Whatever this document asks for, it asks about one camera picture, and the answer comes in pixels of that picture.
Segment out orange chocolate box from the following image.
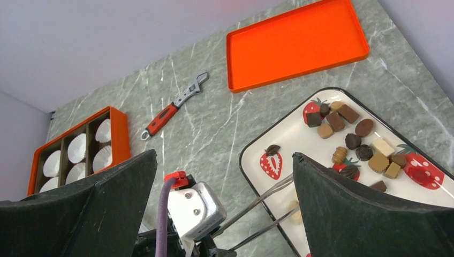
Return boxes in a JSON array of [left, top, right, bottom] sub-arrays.
[[27, 106, 131, 195]]

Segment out white paper cup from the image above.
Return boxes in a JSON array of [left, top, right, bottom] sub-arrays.
[[67, 133, 87, 164], [39, 177, 59, 193], [65, 162, 86, 185], [95, 118, 111, 143], [43, 150, 61, 177], [92, 146, 112, 173]]

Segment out metal tongs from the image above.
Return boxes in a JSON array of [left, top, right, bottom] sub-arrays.
[[212, 173, 300, 252]]

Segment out red handled adjustable wrench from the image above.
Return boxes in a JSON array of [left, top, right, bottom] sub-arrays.
[[140, 71, 209, 141]]

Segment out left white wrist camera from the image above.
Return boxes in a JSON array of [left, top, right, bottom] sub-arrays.
[[164, 171, 226, 256]]

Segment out brown oval chocolate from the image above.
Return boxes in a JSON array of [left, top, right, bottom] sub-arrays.
[[355, 119, 374, 137]]

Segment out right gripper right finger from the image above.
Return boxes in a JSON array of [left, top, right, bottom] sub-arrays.
[[292, 152, 453, 256]]

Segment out caramel square chocolate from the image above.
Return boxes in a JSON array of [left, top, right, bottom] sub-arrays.
[[317, 124, 335, 139]]

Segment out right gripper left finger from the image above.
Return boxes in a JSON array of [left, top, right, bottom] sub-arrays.
[[1, 149, 157, 256]]

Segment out brown rectangular chocolate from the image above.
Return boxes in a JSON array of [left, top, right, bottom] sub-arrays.
[[337, 104, 360, 124]]

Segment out dark square chocolate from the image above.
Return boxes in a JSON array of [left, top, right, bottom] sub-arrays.
[[306, 112, 323, 127]]

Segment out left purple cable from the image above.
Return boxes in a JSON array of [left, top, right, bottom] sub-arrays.
[[155, 177, 177, 257]]

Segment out round white chocolate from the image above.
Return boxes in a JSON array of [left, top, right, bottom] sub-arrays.
[[288, 201, 303, 225]]

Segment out strawberry print white tray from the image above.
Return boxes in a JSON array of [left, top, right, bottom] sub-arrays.
[[239, 88, 453, 256]]

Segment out dark leaf chocolate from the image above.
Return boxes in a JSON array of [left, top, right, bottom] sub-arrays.
[[265, 145, 281, 157]]

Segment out cream square chocolate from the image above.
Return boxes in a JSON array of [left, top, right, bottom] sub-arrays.
[[370, 138, 395, 157]]

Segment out orange flat tray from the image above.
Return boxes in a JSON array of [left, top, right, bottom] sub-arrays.
[[226, 0, 369, 93]]

